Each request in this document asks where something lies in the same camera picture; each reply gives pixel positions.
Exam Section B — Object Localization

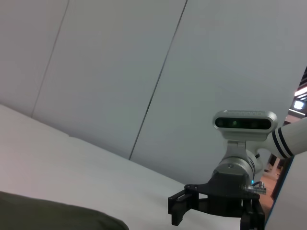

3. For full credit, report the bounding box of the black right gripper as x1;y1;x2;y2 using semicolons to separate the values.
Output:
167;172;266;230

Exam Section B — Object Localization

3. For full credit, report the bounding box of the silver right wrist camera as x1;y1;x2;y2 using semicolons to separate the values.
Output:
212;110;279;159

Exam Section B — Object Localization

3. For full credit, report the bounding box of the dark green t-shirt pink print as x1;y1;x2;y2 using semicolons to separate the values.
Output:
0;191;130;230

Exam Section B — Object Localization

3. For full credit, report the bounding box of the right gripper cable with plug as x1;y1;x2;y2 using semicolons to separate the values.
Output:
243;181;268;195

